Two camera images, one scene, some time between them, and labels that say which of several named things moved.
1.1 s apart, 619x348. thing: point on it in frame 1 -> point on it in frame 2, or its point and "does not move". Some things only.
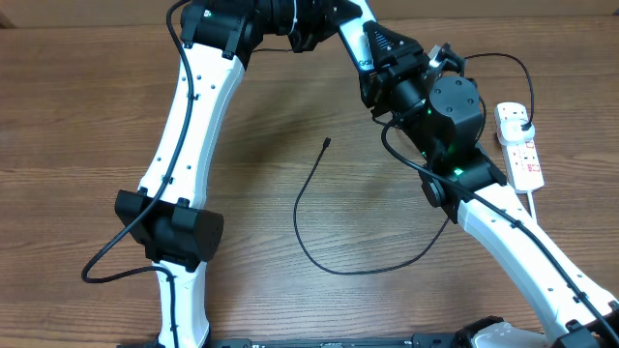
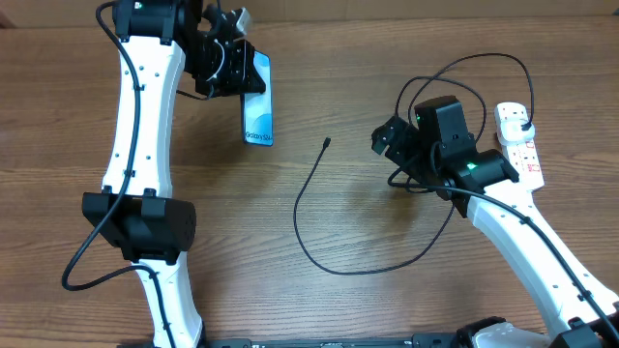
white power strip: [523, 160] does not move
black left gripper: [323, 19] -> [243, 75]
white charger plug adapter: [513, 133] does not move
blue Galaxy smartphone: [354, 35] -> [257, 124]
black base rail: [417, 340] does not move
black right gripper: [374, 94] -> [406, 139]
